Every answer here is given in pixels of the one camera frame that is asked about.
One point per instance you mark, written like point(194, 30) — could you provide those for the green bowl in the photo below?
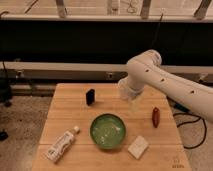
point(107, 131)

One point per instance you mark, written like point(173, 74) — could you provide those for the black eraser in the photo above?
point(90, 97)

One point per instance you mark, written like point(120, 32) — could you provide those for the metal rail beam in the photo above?
point(77, 72)

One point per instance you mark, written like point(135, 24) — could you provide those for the white plastic bottle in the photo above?
point(57, 149)

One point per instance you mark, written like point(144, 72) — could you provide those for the red-brown oblong object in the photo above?
point(156, 117)

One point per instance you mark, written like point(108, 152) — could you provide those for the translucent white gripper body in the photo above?
point(127, 93)

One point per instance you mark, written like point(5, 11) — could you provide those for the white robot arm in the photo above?
point(145, 69)

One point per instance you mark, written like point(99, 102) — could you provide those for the white sponge block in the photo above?
point(138, 147)

